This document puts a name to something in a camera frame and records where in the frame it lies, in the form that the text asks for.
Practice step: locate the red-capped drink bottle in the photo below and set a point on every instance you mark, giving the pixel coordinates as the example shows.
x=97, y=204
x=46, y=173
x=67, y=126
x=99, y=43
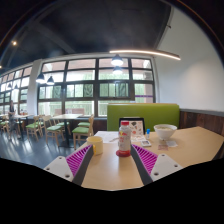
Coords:
x=125, y=138

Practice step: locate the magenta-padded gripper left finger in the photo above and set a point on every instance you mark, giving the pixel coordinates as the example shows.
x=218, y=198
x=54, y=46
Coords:
x=70, y=165

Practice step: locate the white printed paper sheets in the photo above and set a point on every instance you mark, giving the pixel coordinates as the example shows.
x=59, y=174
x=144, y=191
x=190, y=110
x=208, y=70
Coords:
x=106, y=136

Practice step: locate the white bowl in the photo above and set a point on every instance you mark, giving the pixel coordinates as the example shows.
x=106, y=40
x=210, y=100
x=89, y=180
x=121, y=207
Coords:
x=165, y=131

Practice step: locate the green upholstered bench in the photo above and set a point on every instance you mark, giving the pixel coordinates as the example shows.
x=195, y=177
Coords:
x=156, y=111

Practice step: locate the reddish plastic packet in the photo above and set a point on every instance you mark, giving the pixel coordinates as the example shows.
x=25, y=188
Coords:
x=162, y=147

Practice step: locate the small blue-capped white bottle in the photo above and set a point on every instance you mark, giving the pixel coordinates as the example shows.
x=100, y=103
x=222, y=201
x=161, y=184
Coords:
x=148, y=134

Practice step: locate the group of wooden green-seated chairs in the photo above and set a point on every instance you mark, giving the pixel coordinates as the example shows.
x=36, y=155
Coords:
x=53, y=128

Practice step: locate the curved linear ceiling light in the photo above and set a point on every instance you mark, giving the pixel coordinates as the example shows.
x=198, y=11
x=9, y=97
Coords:
x=146, y=52

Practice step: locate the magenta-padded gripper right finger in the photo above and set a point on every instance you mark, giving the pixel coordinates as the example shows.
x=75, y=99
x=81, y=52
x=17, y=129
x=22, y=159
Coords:
x=156, y=166

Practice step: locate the person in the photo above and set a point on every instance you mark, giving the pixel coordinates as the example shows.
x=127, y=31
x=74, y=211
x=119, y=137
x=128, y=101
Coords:
x=12, y=115

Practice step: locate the clear plastic packet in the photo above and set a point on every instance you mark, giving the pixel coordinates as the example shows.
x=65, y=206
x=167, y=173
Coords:
x=171, y=143

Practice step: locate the wooden dining table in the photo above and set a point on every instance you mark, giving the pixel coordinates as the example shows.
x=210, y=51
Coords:
x=66, y=116

